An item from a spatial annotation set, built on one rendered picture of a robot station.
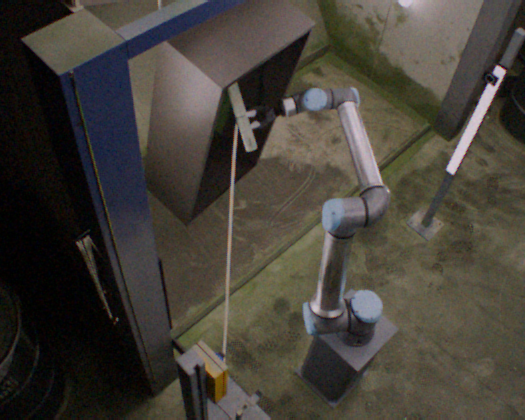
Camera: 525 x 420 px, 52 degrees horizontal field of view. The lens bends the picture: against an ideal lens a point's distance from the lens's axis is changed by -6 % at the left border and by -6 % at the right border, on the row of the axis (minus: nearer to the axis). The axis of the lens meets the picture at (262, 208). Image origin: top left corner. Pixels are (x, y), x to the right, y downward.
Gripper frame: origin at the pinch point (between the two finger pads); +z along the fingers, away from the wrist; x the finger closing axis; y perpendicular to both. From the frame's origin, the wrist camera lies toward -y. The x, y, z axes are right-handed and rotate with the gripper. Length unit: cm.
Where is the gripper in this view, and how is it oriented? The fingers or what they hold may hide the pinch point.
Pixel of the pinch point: (240, 123)
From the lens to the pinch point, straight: 247.1
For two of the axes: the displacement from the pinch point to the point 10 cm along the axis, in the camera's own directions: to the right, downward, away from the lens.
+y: -1.8, -2.1, 9.6
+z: -9.4, 3.4, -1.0
